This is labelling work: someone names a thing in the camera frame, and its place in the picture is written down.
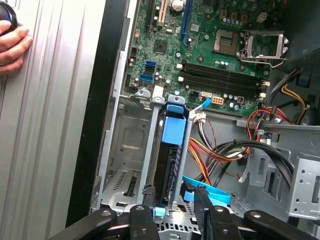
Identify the blue SATA port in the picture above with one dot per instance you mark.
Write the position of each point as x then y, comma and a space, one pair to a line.
146, 77
150, 66

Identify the grey metal disk bay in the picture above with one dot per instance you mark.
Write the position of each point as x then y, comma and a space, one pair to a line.
132, 117

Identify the round silver coin battery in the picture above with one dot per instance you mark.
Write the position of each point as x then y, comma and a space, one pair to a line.
178, 4

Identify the blue expansion slot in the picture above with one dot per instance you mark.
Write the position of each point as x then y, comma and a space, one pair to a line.
186, 22

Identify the black RAM slot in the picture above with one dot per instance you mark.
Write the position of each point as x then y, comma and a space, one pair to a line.
223, 78
223, 83
223, 72
222, 89

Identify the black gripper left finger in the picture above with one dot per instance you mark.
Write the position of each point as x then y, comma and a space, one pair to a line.
145, 225

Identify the square black chipset chip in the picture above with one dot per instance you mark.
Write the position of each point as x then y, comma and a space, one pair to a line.
161, 46

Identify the CPU socket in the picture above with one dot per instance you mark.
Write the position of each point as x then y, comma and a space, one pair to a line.
226, 42

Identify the grey metal drive cage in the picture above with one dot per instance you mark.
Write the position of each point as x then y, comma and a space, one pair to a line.
308, 182

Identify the black expansion slot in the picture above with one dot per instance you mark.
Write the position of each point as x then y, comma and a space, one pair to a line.
150, 12

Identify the round black blue-ringed tool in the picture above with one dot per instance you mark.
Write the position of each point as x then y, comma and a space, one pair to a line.
5, 13

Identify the black grey PC case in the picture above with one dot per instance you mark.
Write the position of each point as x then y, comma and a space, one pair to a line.
105, 75

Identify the person's hand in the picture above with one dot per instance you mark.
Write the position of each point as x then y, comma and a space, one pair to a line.
12, 50

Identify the metal socket cover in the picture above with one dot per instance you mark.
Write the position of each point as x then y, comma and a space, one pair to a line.
263, 32

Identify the green motherboard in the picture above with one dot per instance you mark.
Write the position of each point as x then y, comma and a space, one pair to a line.
200, 37

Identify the metal locking lever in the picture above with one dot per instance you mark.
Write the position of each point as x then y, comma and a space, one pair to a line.
278, 63

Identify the white expansion slot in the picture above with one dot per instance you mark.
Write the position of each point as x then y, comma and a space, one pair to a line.
162, 12

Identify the hard disk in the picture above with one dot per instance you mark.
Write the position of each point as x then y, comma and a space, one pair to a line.
173, 130

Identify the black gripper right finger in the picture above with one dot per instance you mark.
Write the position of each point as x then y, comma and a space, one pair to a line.
220, 225

